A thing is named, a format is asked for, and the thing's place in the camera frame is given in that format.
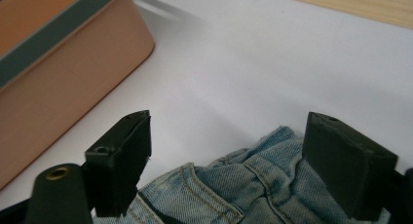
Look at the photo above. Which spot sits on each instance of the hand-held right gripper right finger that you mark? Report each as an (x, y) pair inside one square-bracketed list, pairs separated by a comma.
[(347, 165)]

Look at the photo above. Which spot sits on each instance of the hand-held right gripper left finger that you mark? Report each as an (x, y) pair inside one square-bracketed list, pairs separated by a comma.
[(120, 165)]

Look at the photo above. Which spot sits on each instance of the orange storage basket grey rim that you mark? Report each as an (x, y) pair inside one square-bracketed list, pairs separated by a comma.
[(65, 87)]

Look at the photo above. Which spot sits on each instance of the light blue denim shorts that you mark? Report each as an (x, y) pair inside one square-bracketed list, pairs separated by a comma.
[(233, 188)]

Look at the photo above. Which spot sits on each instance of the light wooden table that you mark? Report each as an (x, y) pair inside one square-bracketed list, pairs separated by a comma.
[(363, 5)]

